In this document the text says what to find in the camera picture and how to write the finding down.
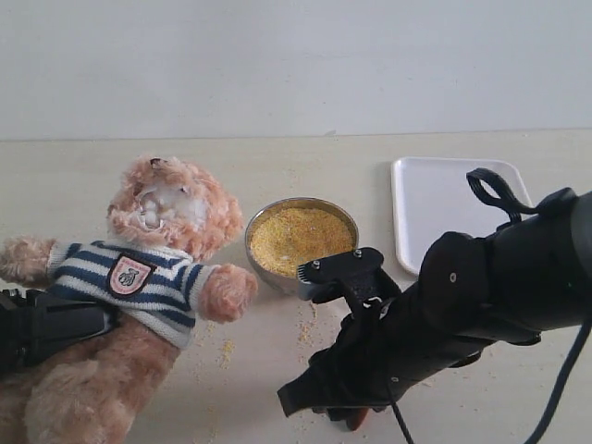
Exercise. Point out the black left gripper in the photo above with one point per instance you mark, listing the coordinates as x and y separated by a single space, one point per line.
36 325

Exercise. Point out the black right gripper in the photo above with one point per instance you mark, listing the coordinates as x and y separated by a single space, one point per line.
385 346

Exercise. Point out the dark red wooden spoon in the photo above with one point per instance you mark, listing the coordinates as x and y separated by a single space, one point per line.
355 418

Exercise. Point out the tan teddy bear striped sweater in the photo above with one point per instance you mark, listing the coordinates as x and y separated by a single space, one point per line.
154 273

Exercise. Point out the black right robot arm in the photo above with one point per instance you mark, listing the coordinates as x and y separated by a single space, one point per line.
510 286

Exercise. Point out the steel bowl of yellow millet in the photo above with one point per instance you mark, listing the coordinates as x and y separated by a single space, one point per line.
293 231

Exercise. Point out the white rectangular plastic tray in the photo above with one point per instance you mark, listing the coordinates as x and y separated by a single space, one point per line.
430 196

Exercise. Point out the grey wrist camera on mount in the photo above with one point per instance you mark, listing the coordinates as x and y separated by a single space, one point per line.
353 274

